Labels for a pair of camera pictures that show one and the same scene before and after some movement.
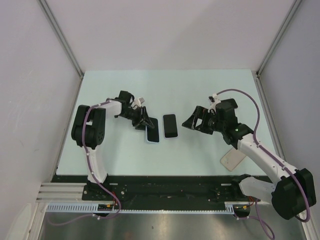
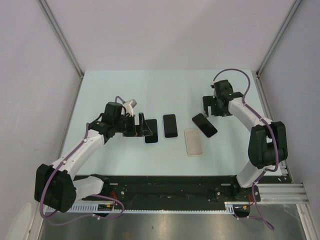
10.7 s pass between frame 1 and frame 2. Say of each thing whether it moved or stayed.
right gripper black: moved
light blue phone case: stayed
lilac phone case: stayed
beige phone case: moved
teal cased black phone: stayed
